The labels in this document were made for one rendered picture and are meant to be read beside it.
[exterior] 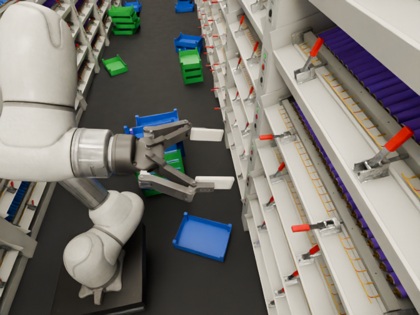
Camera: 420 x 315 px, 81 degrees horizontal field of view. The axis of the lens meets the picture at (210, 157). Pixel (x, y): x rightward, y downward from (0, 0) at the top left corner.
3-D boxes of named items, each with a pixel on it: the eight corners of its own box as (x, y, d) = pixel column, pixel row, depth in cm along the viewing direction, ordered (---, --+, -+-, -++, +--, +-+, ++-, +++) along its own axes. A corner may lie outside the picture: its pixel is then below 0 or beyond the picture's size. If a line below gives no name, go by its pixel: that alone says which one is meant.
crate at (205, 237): (174, 247, 145) (172, 242, 139) (185, 217, 157) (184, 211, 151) (223, 262, 138) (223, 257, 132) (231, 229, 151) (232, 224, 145)
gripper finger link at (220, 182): (195, 175, 43) (195, 179, 43) (234, 176, 45) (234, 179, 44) (194, 185, 45) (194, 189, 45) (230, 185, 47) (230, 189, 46)
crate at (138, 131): (127, 159, 139) (123, 149, 133) (127, 135, 152) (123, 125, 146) (180, 149, 142) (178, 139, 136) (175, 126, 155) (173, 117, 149)
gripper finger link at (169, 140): (149, 160, 48) (145, 156, 49) (191, 137, 54) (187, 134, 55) (149, 147, 45) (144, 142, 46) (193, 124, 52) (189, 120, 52)
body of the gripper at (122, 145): (118, 150, 51) (164, 152, 53) (112, 184, 45) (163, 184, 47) (114, 123, 45) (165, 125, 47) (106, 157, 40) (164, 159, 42)
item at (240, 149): (247, 189, 132) (240, 175, 122) (229, 117, 172) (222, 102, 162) (284, 178, 128) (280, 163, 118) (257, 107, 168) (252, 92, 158)
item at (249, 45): (259, 101, 89) (250, 69, 79) (230, 33, 129) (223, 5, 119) (315, 80, 85) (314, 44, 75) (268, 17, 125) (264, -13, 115)
